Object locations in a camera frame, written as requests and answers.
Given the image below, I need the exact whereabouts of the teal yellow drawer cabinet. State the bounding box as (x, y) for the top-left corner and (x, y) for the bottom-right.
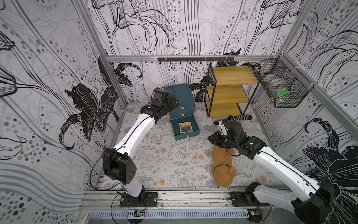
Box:
(164, 84), (200, 141)

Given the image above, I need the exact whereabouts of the yellow square brooch box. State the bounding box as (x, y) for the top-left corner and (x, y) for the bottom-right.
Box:
(179, 122), (193, 134)

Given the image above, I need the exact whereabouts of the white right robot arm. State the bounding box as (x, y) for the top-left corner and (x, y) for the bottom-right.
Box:
(208, 119), (334, 224)

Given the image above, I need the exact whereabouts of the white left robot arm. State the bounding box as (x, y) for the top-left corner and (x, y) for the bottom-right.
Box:
(102, 96), (180, 205)

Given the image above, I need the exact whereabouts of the black white striped sock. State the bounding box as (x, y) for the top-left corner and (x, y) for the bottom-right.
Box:
(213, 114), (252, 126)

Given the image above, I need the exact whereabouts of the brown teddy bear plush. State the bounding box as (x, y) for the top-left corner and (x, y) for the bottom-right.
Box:
(212, 146), (236, 188)

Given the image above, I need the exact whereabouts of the wooden black-framed shelf rack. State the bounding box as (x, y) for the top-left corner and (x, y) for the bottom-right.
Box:
(204, 63), (260, 118)

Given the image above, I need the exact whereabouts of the green lidded cup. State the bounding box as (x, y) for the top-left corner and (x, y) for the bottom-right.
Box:
(276, 89), (291, 105)

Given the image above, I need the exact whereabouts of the white bowl in basket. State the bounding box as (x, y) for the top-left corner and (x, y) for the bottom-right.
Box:
(268, 78), (286, 89)

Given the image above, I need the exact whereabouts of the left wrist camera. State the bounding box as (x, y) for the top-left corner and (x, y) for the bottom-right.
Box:
(151, 88), (169, 108)

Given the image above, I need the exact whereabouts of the black wall hook bar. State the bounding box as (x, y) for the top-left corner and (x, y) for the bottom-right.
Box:
(157, 57), (234, 62)

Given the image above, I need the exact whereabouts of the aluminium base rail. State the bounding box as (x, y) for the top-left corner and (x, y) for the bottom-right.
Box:
(79, 186), (246, 210)

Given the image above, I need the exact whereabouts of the black wire wall basket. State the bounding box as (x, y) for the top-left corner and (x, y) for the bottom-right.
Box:
(257, 58), (313, 108)

